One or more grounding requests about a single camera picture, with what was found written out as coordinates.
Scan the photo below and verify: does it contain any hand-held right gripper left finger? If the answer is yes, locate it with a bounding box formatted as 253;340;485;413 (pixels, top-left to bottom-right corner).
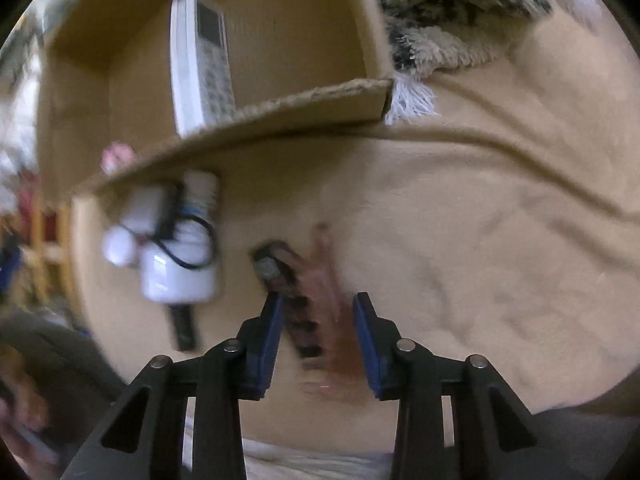
62;290;286;480

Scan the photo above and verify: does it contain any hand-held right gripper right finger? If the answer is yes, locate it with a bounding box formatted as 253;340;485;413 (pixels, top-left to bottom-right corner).
352;291;556;480

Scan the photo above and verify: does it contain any black flashlight with strap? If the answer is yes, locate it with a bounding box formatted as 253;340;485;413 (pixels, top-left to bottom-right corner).
147;182;218;352

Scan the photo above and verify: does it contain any small white capsule case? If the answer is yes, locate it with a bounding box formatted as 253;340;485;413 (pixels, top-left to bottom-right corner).
101;225;143;267

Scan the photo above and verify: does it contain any brown cardboard box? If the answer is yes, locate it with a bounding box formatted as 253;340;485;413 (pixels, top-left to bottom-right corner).
36;0;396;196

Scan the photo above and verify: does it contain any white power adapter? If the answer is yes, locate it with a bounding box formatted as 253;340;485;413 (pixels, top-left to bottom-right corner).
120;185;173;233

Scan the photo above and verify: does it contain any person's grey trouser leg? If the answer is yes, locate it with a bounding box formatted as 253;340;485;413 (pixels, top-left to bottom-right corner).
0;310;131;461

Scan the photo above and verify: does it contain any pink cat toy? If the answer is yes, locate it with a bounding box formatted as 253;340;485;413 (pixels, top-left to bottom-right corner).
100;141;137;176

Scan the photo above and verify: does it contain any wooden chair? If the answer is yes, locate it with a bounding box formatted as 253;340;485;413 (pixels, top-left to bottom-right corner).
20;195;76;306

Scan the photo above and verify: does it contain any black and cream fluffy blanket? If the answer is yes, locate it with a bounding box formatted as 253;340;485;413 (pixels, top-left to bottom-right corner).
367;0;556;126

